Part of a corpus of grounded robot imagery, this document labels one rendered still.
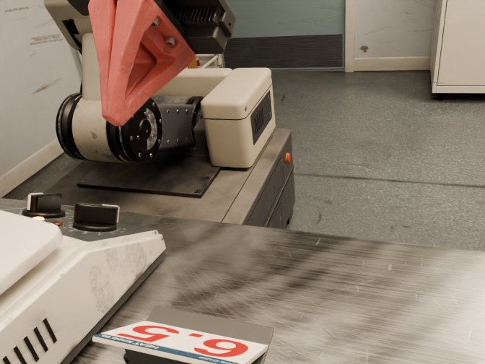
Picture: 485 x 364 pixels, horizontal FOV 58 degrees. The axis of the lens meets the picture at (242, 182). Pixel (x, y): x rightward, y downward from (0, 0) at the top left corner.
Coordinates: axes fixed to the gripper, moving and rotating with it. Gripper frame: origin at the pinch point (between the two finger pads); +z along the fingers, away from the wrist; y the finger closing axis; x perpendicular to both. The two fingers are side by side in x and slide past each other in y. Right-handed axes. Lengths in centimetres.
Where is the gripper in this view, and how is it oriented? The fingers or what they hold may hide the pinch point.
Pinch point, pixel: (115, 110)
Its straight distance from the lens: 30.6
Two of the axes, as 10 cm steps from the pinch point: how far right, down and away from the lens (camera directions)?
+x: 3.8, 3.3, 8.6
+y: 8.9, 1.2, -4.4
